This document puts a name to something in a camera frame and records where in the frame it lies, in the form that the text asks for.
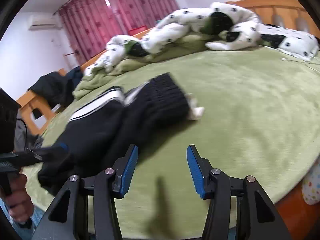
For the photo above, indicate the white flower print quilt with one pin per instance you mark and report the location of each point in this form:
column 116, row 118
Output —
column 229, row 27

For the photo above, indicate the red chair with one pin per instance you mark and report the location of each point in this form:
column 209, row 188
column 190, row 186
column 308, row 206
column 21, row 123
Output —
column 135, row 31

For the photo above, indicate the green fleece bed sheet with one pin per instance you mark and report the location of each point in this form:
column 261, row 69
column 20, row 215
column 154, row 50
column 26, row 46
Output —
column 261, row 118

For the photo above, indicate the grey denim jeans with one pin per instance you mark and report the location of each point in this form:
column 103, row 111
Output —
column 24, row 139

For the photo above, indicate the black pants white stripe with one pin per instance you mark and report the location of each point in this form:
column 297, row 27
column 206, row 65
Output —
column 101, row 131

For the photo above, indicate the white air conditioner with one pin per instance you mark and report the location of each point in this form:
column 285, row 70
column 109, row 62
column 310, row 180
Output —
column 43, row 22

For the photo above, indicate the wooden bed frame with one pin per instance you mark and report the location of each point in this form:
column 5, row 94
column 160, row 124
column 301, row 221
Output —
column 275, row 12

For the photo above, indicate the pink striped curtain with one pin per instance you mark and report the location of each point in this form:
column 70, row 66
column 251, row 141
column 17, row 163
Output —
column 90, row 24

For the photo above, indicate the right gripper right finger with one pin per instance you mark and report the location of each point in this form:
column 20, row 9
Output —
column 256, row 215

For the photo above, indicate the wooden coat rack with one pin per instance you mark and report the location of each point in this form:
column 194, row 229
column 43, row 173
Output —
column 71, row 59

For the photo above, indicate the colourful dotted bed skirt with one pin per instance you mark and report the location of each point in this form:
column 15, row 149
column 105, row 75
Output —
column 311, row 185

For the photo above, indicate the black jacket on footboard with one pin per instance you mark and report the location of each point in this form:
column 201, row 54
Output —
column 55, row 88

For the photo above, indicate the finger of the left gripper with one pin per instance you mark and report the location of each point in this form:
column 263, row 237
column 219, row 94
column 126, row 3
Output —
column 50, row 152

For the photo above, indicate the person's left hand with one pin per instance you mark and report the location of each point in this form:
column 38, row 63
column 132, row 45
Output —
column 19, row 202

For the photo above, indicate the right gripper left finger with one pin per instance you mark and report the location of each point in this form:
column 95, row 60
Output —
column 67, row 215

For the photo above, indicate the navy blue garment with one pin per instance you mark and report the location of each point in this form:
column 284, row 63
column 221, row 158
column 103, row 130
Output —
column 74, row 77

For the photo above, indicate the green fleece blanket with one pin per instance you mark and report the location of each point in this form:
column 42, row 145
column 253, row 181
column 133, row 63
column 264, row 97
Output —
column 100, row 73

